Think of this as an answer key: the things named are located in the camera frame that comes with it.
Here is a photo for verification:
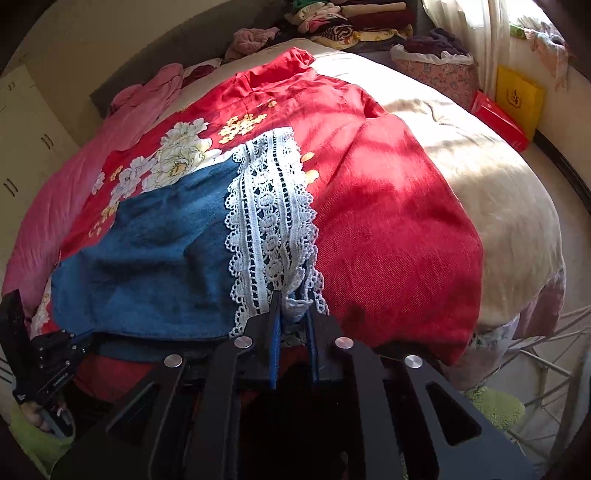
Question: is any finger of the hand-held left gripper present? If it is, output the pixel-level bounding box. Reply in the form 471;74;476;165
69;333;99;357

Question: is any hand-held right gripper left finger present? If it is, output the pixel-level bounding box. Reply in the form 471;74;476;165
51;291;283;480

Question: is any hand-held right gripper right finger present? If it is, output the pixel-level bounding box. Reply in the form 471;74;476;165
305;295;541;480

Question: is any blue denim pants white lace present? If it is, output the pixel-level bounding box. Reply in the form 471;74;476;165
50;127;331;365

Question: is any person's left forearm green sleeve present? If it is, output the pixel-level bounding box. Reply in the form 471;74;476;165
9;406;75;477

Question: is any person's left hand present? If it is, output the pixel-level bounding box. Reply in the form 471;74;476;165
21;401;58;433

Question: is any red floral blanket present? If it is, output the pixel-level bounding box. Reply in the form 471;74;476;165
28;46;485;402

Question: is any pink quilt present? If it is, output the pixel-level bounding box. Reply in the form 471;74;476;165
2;62;185;324

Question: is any green fuzzy cloth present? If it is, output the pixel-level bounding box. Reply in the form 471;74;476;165
464;387;526;430

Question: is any white wardrobe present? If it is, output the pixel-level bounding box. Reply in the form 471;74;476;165
0;65;81;241

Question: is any metal drying rack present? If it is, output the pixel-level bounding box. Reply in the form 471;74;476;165
480;305;591;462

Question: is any beige bedspread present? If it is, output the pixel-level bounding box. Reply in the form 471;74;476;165
175;39;566;337

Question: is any red box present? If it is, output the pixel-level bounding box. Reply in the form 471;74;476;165
468;90;531;152

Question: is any floral fabric basket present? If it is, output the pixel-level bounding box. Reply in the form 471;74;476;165
390;44;481;107

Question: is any pink fuzzy cloth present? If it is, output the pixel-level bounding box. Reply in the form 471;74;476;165
224;27;282;63

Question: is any yellow box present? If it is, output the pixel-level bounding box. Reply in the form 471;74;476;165
495;65;546;131

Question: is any purple cloth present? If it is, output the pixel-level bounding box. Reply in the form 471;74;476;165
406;28;469;58

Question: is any pile of folded clothes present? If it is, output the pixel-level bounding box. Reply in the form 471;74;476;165
284;0;416;49

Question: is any cream curtain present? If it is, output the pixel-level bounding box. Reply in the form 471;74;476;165
422;0;511;93

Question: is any floral patterned cloth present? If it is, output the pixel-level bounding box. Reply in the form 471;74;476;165
510;16;575;90

